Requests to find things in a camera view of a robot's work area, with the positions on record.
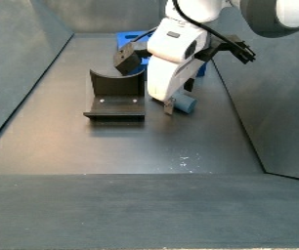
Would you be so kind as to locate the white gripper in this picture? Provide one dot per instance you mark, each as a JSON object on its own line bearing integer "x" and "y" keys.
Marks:
{"x": 174, "y": 44}

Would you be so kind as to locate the light blue oval cylinder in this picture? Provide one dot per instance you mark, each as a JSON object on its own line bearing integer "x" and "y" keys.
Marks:
{"x": 185, "y": 102}

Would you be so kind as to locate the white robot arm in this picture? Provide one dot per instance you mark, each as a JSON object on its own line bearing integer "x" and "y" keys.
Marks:
{"x": 273, "y": 18}

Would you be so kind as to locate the black curved fixture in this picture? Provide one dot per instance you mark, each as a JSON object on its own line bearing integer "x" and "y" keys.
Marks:
{"x": 119, "y": 96}

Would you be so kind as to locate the blue foam shape board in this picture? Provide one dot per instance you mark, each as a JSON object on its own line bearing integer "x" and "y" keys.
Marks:
{"x": 135, "y": 36}

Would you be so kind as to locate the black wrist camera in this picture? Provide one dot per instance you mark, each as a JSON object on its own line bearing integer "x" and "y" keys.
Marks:
{"x": 127, "y": 60}

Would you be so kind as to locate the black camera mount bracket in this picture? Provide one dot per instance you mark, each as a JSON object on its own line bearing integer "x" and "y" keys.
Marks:
{"x": 237, "y": 47}

